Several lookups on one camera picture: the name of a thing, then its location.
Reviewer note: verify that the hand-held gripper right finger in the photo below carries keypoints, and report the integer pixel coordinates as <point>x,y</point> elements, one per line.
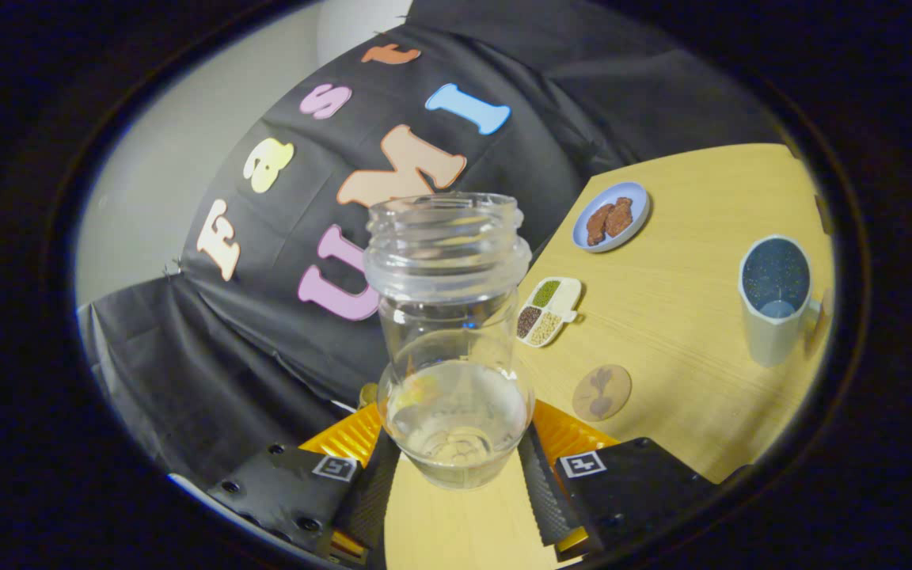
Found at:
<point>539,491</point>

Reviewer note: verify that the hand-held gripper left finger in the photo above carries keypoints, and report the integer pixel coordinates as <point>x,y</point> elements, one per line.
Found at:
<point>373,491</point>

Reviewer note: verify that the round wooden coaster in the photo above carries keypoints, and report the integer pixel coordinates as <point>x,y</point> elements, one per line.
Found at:
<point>602,393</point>

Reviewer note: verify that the clear plastic bottle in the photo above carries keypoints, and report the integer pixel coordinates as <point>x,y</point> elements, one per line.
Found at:
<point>448,261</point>

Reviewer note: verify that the white cup with dark inside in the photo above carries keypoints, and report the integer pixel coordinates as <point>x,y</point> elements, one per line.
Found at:
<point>769,336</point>

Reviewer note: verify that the wooden table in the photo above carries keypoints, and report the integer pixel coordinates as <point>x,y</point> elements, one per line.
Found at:
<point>678,396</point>

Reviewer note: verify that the white divided dish of grains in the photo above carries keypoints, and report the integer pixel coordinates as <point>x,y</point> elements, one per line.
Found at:
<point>549,311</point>

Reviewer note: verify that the black backdrop cloth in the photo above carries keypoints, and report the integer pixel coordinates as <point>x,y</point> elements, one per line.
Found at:
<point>266,340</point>

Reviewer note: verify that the light blue plate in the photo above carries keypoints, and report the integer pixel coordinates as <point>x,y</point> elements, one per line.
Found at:
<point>632,198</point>

